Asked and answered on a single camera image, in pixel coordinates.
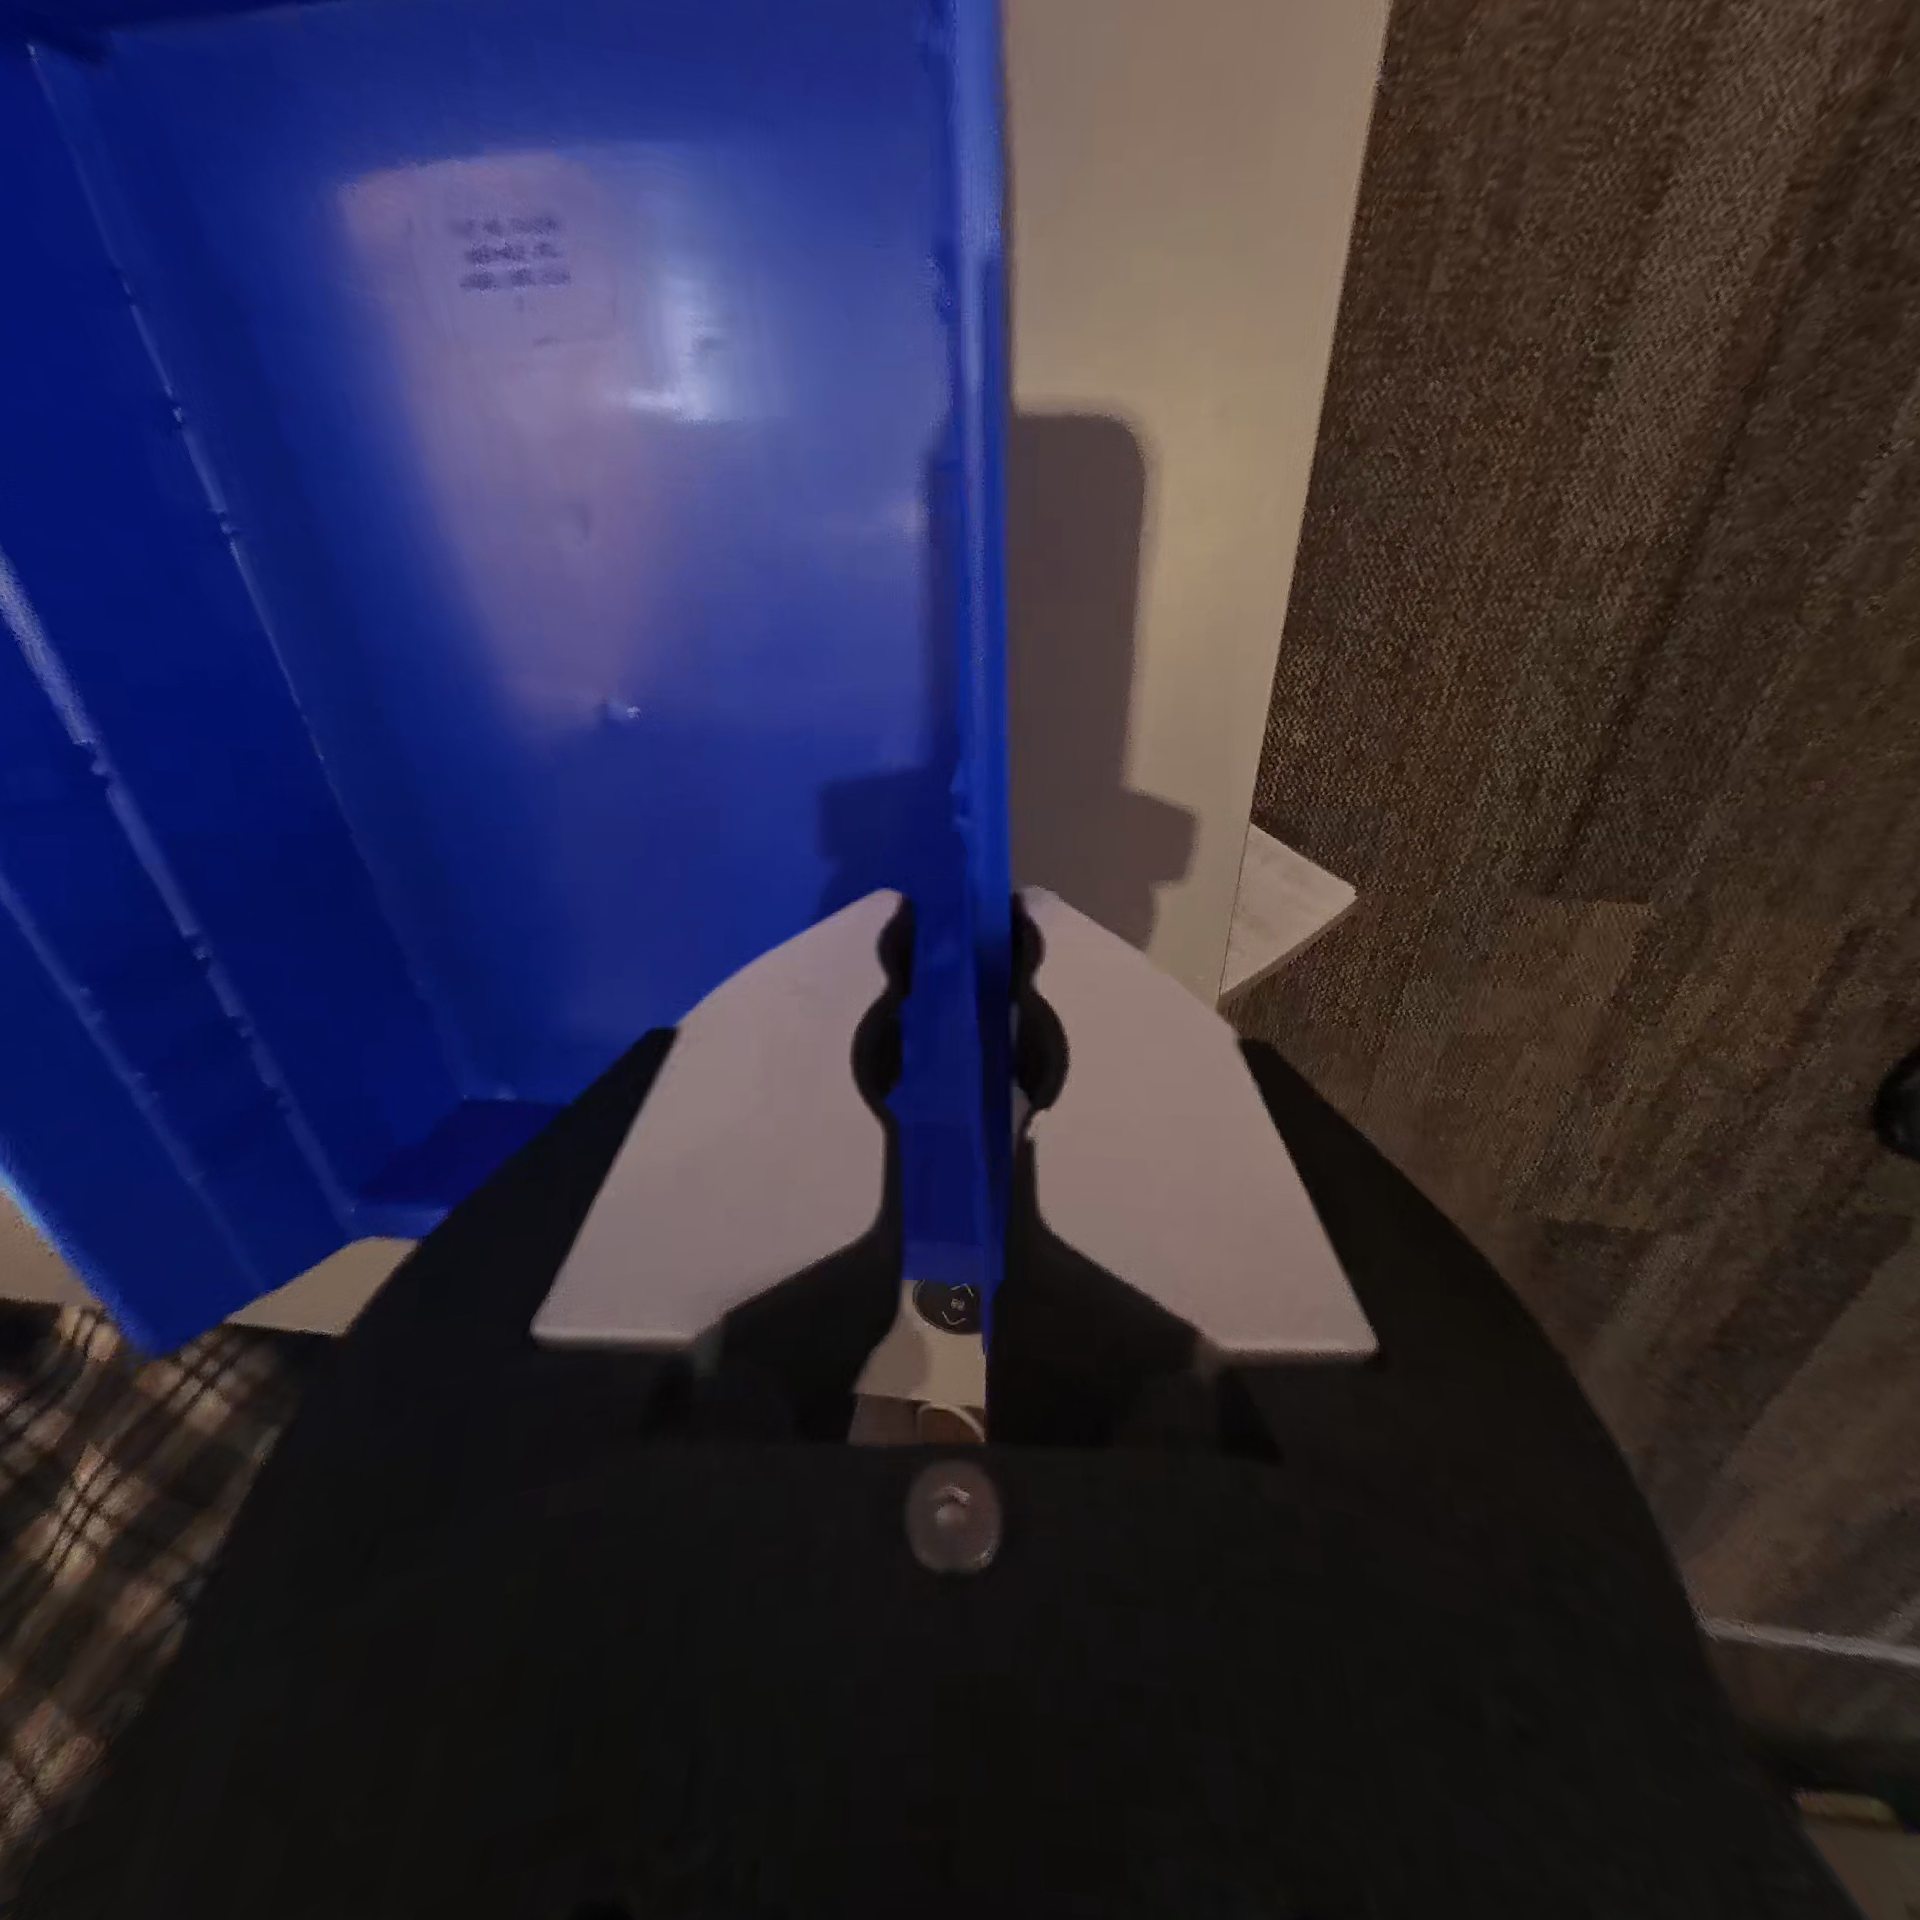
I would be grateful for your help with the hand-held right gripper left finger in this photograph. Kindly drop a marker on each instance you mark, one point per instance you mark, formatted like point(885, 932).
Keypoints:
point(720, 1171)

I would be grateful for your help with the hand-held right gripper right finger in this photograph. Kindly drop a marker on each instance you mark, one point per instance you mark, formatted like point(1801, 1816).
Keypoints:
point(1201, 1184)

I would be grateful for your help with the blue plastic container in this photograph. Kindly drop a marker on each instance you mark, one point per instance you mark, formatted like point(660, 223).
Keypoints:
point(524, 599)

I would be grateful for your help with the round metal grommet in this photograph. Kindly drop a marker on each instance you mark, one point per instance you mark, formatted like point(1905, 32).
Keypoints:
point(944, 1305)

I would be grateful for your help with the white table foot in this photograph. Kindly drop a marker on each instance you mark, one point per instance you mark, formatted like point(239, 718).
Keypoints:
point(1283, 916)

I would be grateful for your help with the black round caster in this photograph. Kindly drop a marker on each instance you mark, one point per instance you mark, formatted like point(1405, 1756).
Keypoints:
point(1902, 1103)

